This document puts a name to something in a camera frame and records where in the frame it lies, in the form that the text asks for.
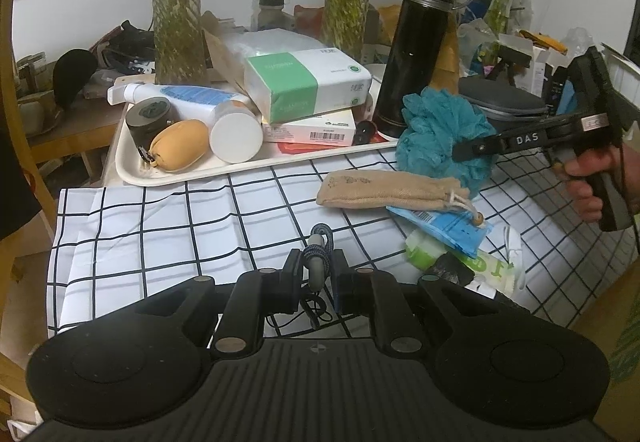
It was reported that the tan oval pouch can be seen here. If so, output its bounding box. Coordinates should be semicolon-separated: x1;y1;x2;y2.
150;119;210;171

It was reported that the green white tissue pack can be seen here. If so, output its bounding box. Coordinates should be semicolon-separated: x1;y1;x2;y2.
243;49;373;124

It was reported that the red flat packet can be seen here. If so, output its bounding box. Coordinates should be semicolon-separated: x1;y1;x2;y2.
277;139;351;154

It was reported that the white cloth strap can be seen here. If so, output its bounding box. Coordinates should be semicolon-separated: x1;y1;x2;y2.
500;226;529;293

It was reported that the black thermos bottle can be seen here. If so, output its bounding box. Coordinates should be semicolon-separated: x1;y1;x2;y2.
372;0;473;139

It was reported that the clear bottle with black lid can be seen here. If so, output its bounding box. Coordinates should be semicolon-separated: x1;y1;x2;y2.
252;0;293;33

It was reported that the clear plastic bag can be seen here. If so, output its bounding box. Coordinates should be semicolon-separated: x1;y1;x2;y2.
220;29;328;69

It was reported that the black hat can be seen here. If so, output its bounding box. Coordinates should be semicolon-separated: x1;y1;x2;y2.
52;49;99;110

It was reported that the person's right hand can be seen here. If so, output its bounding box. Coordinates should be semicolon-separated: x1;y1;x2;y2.
562;147;621;224

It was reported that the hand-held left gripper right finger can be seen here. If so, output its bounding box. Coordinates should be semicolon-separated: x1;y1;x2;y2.
332;249;481;358

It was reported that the grey zip case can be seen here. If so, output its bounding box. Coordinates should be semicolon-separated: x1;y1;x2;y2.
457;77;551;134

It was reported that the white lotion tube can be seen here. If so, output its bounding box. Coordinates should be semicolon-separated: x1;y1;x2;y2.
107;82;256;119

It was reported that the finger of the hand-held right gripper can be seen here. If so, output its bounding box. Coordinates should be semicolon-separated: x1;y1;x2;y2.
452;118;572;164

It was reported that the wooden chair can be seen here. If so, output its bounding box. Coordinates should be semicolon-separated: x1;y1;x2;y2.
0;0;60;273

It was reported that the small black tripod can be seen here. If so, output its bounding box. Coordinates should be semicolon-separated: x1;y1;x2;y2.
495;46;534;79

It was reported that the black crumpled wrapper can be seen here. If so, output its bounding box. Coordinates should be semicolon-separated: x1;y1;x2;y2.
430;253;476;285

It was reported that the white lidded jar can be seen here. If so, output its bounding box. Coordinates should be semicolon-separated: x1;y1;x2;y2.
209;99;264;163

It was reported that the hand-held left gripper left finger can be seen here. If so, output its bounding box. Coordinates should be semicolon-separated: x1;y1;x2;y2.
145;249;303;358

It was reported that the white open carton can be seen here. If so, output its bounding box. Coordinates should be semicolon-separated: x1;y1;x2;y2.
500;34;569;94

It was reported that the wooden side table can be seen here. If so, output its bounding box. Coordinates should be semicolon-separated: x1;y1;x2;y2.
15;82;128;185

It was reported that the brown paper bag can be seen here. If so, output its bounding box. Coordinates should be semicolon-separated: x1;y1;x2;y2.
201;12;251;93
434;19;462;93

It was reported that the grey blue braided cord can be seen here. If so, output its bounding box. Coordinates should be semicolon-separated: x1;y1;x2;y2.
297;223;335;329

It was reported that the tan burlap drawstring pouch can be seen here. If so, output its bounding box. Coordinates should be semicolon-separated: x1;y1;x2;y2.
316;170;487;227

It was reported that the blue packet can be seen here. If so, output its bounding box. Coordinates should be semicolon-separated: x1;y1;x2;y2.
386;204;493;259

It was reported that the dark clutter pile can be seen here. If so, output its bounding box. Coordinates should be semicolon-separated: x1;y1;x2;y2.
90;21;157;74

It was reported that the green white wipes pack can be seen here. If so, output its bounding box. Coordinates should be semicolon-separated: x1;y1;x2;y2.
404;227;521;294

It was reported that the white barcode box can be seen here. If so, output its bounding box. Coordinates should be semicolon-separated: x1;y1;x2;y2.
262;108;358;144

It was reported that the small black cap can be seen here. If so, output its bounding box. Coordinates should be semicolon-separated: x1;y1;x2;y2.
352;121;379;146

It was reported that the white plastic tray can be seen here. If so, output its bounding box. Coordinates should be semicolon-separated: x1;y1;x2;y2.
107;72;401;188

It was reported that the yellow padded envelope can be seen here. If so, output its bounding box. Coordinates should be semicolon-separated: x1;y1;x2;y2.
517;29;567;54

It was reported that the black round jar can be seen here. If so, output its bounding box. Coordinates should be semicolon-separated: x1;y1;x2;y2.
125;97;173;149

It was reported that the teal mesh bath loofah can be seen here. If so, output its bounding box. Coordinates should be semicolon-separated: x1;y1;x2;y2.
396;87;496;200

